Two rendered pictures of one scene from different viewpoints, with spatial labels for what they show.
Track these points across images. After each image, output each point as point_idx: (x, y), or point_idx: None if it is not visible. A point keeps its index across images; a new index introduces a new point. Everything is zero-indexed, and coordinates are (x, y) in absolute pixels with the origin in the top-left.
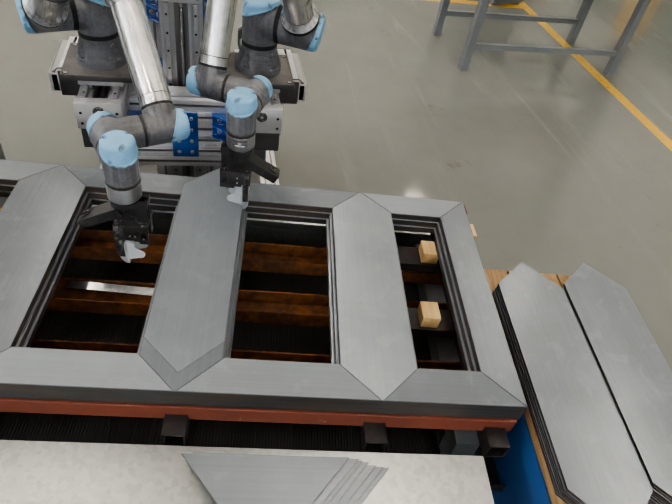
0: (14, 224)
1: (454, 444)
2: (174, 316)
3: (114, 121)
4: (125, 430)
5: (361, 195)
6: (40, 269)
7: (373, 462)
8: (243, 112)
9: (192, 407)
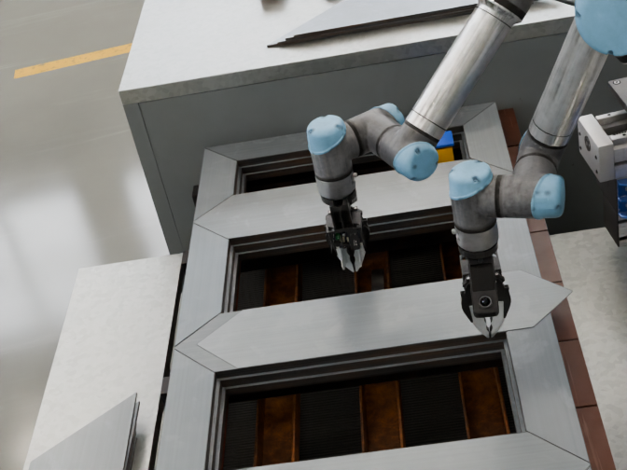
0: (393, 182)
1: None
2: (271, 323)
3: (373, 117)
4: (249, 405)
5: (580, 466)
6: None
7: None
8: (450, 190)
9: None
